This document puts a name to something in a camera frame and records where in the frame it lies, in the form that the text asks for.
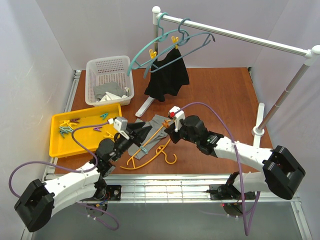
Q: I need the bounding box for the orange clothespin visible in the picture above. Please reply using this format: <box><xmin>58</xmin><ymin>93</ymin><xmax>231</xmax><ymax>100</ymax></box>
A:
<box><xmin>162</xmin><ymin>119</ymin><xmax>171</xmax><ymax>129</ymax></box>

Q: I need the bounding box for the light blue clothespin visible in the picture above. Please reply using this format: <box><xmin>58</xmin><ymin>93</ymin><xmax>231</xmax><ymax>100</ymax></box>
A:
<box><xmin>140</xmin><ymin>146</ymin><xmax>148</xmax><ymax>154</ymax></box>

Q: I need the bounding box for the yellow hanger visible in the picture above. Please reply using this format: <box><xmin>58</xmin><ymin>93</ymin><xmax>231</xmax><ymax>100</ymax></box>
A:
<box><xmin>120</xmin><ymin>125</ymin><xmax>178</xmax><ymax>171</ymax></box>

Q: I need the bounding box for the grey underwear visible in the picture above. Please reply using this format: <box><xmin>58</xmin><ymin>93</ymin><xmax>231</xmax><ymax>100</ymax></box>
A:
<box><xmin>127</xmin><ymin>114</ymin><xmax>170</xmax><ymax>160</ymax></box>

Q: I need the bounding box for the grey-blue hanger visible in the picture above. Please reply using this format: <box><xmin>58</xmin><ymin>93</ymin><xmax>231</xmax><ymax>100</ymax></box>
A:
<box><xmin>130</xmin><ymin>12</ymin><xmax>216</xmax><ymax>78</ymax></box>

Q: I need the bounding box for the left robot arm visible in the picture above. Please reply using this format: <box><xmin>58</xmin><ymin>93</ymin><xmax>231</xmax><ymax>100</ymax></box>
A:
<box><xmin>14</xmin><ymin>117</ymin><xmax>152</xmax><ymax>233</ymax></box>

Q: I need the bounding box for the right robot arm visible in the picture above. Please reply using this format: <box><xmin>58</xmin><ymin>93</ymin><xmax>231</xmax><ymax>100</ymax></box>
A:
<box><xmin>165</xmin><ymin>115</ymin><xmax>306</xmax><ymax>200</ymax></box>

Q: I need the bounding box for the black underwear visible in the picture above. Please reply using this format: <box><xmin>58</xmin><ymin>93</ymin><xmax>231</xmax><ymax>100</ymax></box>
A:
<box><xmin>144</xmin><ymin>58</ymin><xmax>190</xmax><ymax>102</ymax></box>

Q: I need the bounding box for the teal hanger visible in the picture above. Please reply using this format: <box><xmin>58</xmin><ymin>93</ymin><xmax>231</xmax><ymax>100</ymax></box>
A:
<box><xmin>127</xmin><ymin>6</ymin><xmax>190</xmax><ymax>76</ymax></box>

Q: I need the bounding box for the yellow clothespin in tray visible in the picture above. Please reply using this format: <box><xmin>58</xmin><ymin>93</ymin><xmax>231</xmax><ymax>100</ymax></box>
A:
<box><xmin>103</xmin><ymin>131</ymin><xmax>114</xmax><ymax>139</ymax></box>

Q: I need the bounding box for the purple clothespin lower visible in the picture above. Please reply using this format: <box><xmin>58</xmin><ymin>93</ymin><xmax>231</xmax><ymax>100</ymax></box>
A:
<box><xmin>93</xmin><ymin>126</ymin><xmax>102</xmax><ymax>132</ymax></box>

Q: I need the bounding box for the purple clothespin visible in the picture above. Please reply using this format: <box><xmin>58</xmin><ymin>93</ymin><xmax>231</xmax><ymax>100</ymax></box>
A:
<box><xmin>69</xmin><ymin>118</ymin><xmax>80</xmax><ymax>124</ymax></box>
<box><xmin>93</xmin><ymin>126</ymin><xmax>102</xmax><ymax>132</ymax></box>

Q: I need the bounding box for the teal clothespin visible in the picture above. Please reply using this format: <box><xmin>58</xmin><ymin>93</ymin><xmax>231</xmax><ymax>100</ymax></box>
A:
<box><xmin>100</xmin><ymin>112</ymin><xmax>109</xmax><ymax>120</ymax></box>
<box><xmin>58</xmin><ymin>120</ymin><xmax>77</xmax><ymax>138</ymax></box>

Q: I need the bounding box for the white cloth in basket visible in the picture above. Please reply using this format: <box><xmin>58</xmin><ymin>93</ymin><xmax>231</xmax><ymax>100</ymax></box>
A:
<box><xmin>97</xmin><ymin>87</ymin><xmax>131</xmax><ymax>102</ymax></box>

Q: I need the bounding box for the dark grey cloth in basket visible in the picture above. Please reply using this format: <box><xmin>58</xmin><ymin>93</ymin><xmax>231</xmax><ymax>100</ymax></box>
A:
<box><xmin>93</xmin><ymin>82</ymin><xmax>122</xmax><ymax>100</ymax></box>

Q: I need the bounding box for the white laundry basket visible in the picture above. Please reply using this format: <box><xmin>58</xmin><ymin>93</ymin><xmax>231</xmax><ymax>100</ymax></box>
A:
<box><xmin>85</xmin><ymin>55</ymin><xmax>134</xmax><ymax>107</ymax></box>

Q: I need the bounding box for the teal clothespin left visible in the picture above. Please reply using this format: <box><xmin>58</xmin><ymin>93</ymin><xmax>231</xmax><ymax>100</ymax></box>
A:
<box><xmin>58</xmin><ymin>120</ymin><xmax>77</xmax><ymax>138</ymax></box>

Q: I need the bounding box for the yellow tray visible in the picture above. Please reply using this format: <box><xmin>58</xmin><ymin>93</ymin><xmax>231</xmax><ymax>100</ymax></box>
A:
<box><xmin>49</xmin><ymin>103</ymin><xmax>122</xmax><ymax>158</ymax></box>

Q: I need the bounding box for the yellow clothespin left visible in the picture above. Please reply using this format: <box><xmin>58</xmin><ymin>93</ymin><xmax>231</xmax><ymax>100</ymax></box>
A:
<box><xmin>149</xmin><ymin>49</ymin><xmax>158</xmax><ymax>60</ymax></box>

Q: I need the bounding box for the yellow clothespin right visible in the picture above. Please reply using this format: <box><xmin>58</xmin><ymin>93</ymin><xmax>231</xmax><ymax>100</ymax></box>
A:
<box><xmin>171</xmin><ymin>36</ymin><xmax>179</xmax><ymax>50</ymax></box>

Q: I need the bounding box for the white clothes rack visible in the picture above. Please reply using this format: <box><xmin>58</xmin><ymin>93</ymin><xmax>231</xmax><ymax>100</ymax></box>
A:
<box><xmin>134</xmin><ymin>5</ymin><xmax>320</xmax><ymax>165</ymax></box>

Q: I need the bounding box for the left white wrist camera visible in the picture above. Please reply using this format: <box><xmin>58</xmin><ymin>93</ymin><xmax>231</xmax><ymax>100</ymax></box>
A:
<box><xmin>107</xmin><ymin>116</ymin><xmax>130</xmax><ymax>140</ymax></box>

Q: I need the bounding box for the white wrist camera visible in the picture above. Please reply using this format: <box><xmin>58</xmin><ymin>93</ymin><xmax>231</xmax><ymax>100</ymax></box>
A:
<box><xmin>169</xmin><ymin>106</ymin><xmax>185</xmax><ymax>132</ymax></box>
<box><xmin>107</xmin><ymin>116</ymin><xmax>130</xmax><ymax>140</ymax></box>

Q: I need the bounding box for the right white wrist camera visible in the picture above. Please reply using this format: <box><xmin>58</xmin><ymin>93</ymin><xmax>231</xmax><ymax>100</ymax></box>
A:
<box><xmin>169</xmin><ymin>106</ymin><xmax>185</xmax><ymax>132</ymax></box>

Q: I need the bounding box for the aluminium rail frame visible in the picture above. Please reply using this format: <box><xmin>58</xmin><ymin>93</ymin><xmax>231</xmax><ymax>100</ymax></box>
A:
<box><xmin>21</xmin><ymin>69</ymin><xmax>313</xmax><ymax>240</ymax></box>

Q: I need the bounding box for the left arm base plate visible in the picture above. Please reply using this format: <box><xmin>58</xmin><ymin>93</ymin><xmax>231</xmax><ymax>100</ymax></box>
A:
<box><xmin>83</xmin><ymin>184</ymin><xmax>122</xmax><ymax>202</ymax></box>

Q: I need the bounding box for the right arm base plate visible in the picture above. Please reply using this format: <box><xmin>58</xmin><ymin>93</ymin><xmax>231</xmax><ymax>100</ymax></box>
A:
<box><xmin>205</xmin><ymin>184</ymin><xmax>242</xmax><ymax>200</ymax></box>

